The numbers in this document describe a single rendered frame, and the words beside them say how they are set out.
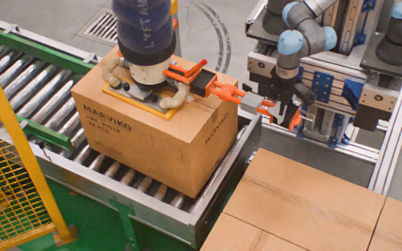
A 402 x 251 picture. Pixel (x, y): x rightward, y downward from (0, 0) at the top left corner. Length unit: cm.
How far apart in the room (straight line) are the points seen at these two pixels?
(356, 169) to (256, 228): 86
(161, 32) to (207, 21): 215
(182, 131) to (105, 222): 108
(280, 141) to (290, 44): 136
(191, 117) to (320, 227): 72
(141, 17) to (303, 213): 108
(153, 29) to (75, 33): 225
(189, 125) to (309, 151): 106
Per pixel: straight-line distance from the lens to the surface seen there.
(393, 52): 219
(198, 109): 207
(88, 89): 223
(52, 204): 265
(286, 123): 187
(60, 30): 416
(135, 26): 187
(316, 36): 170
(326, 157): 290
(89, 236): 291
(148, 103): 209
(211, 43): 384
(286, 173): 239
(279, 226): 224
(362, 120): 234
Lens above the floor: 248
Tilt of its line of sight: 49 degrees down
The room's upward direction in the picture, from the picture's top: 4 degrees counter-clockwise
